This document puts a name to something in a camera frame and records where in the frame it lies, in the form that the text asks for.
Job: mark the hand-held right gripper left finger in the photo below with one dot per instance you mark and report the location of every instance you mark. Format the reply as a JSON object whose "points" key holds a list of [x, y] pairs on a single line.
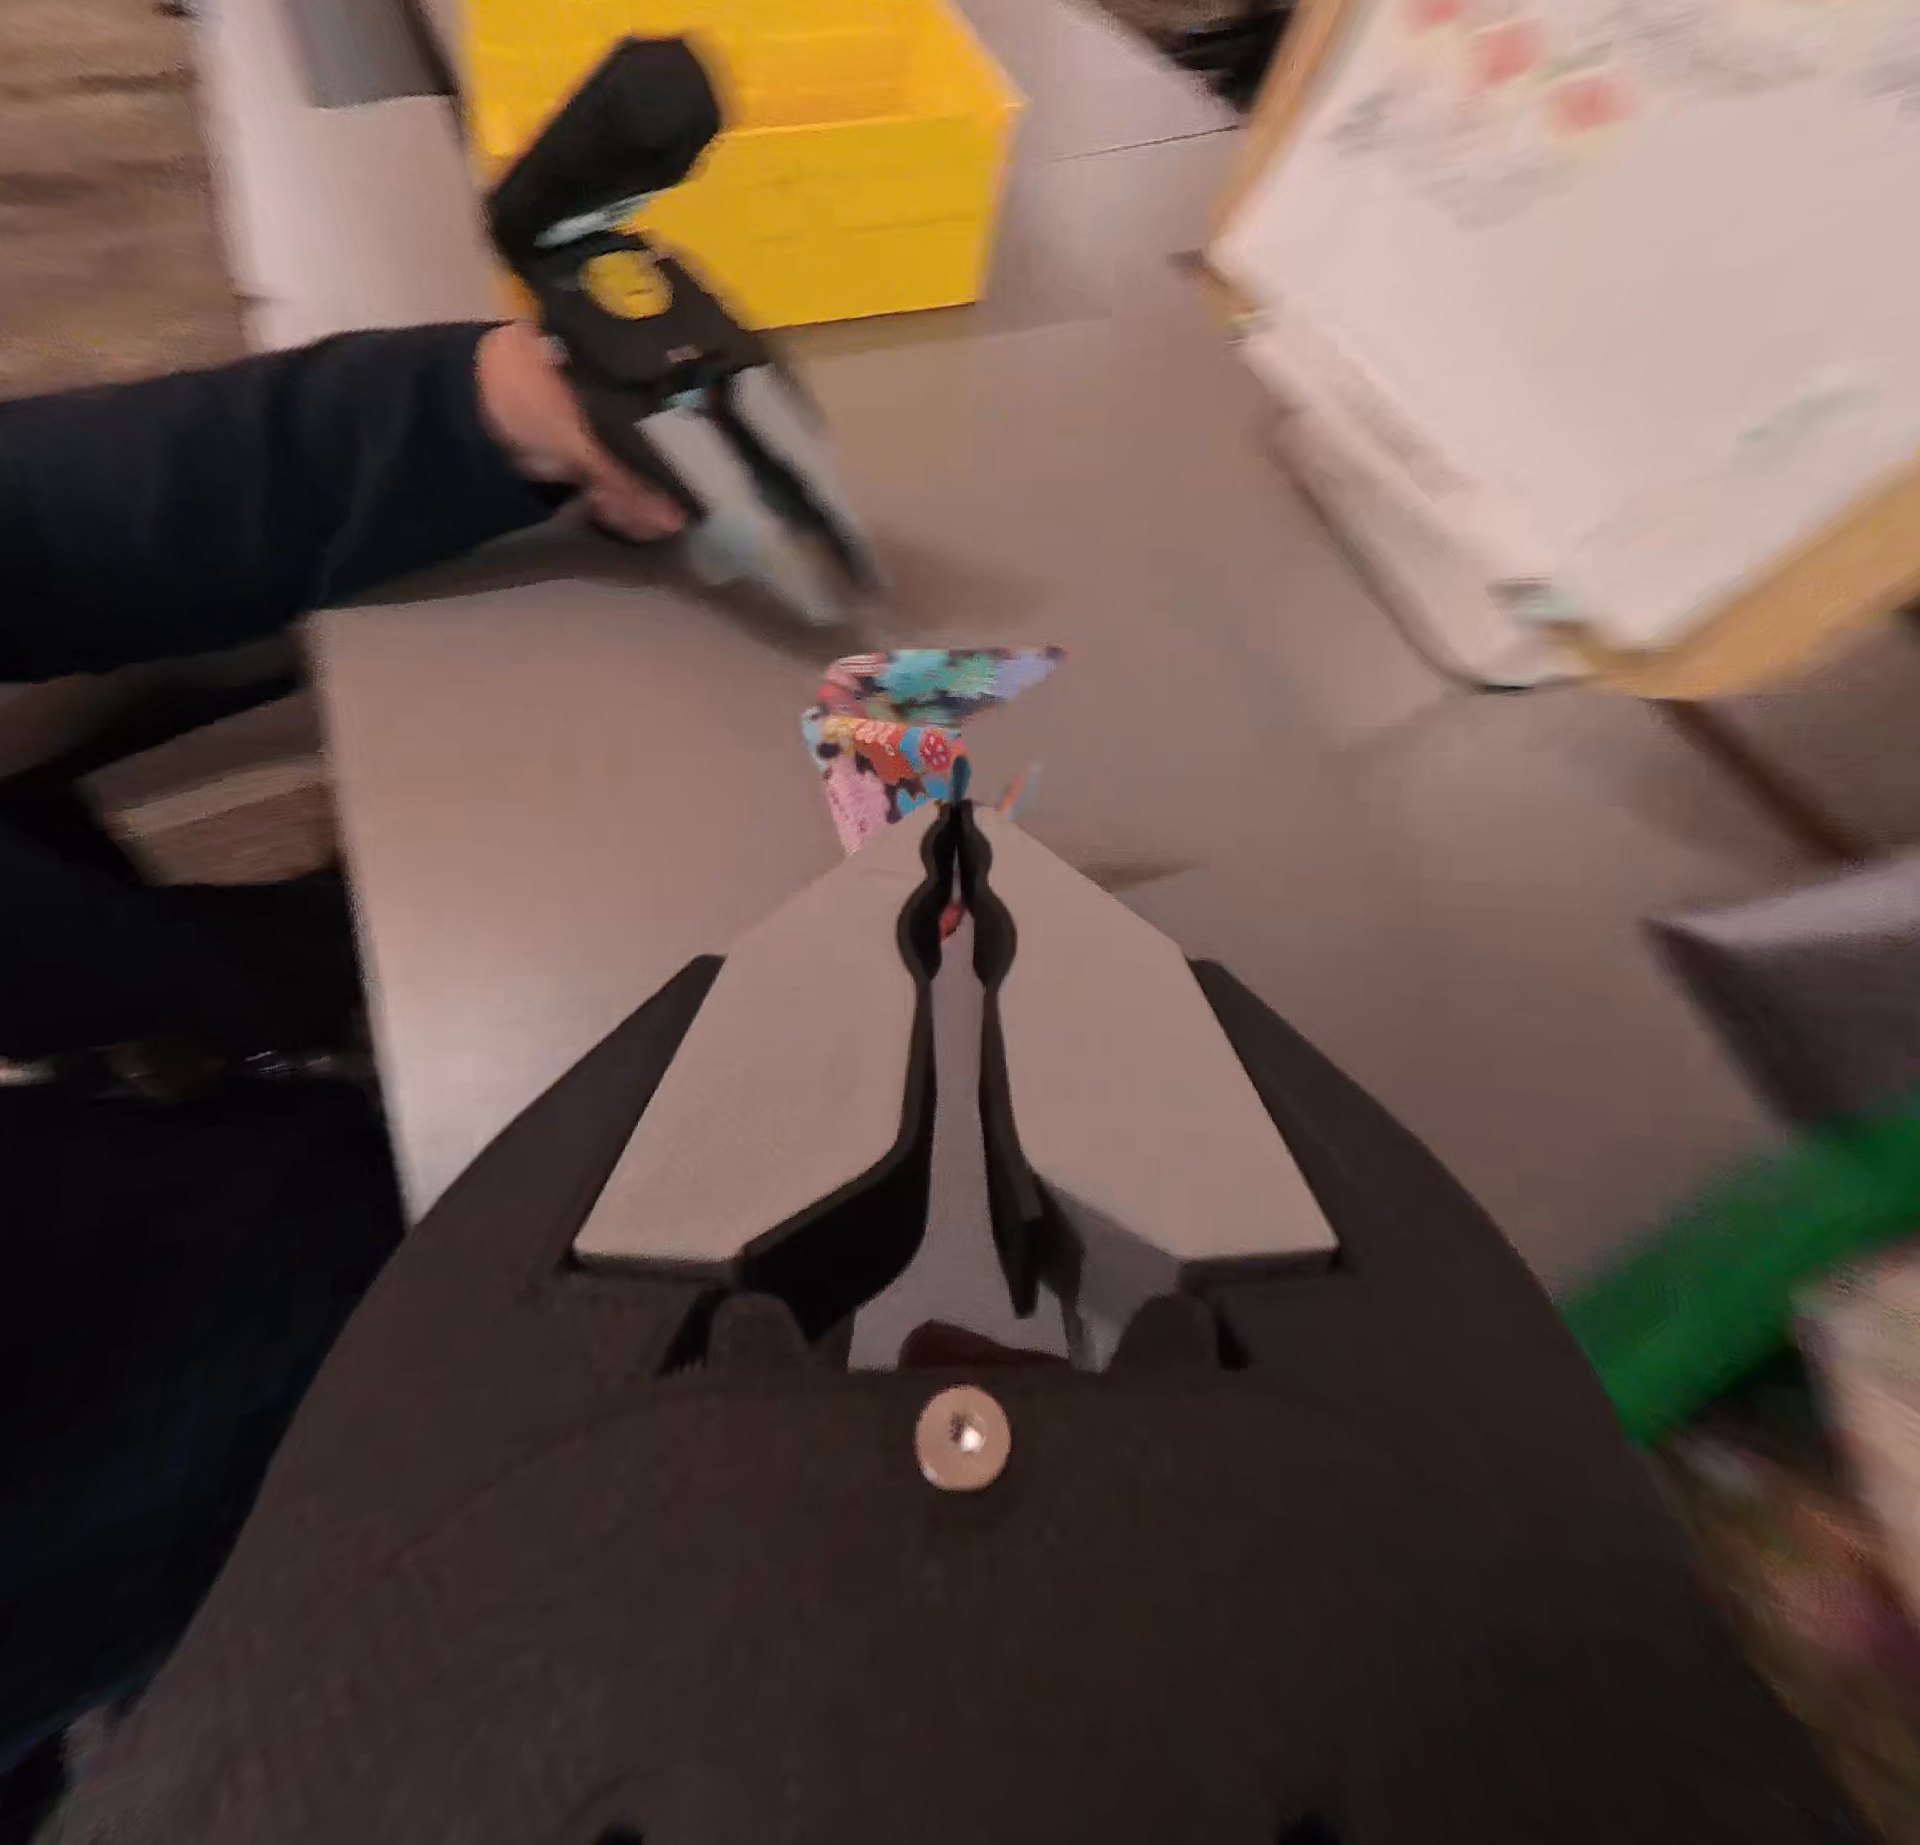
{"points": [[781, 1065]]}

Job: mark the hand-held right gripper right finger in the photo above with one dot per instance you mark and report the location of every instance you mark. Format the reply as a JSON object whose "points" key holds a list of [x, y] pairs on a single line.
{"points": [[1141, 1094]]}

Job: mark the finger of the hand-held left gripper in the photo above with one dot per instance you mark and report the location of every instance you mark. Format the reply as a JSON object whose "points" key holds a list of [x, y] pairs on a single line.
{"points": [[802, 480], [705, 488]]}

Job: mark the floral origami paper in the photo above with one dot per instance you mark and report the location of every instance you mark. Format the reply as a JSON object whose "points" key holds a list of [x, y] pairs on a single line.
{"points": [[901, 727]]}

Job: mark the person's left forearm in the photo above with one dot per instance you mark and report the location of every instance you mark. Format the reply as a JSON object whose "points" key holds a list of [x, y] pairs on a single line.
{"points": [[241, 495]]}

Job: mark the person's left hand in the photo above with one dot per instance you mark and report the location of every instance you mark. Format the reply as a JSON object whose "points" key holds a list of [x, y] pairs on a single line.
{"points": [[533, 421]]}

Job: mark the yellow plastic bin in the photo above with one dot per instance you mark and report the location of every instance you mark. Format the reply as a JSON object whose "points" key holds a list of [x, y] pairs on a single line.
{"points": [[855, 181]]}

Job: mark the white cabinet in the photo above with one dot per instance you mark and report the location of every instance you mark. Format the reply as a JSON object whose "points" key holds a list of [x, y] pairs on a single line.
{"points": [[331, 181]]}

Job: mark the green plastic item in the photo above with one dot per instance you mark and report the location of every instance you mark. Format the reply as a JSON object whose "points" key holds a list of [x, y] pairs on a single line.
{"points": [[1725, 1275]]}

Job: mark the grey box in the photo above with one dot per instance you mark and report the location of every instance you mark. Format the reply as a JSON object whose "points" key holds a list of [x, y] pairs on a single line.
{"points": [[1800, 991]]}

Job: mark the wooden framed printed board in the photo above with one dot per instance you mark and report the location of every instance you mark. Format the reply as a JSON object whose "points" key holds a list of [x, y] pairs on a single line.
{"points": [[1620, 270]]}

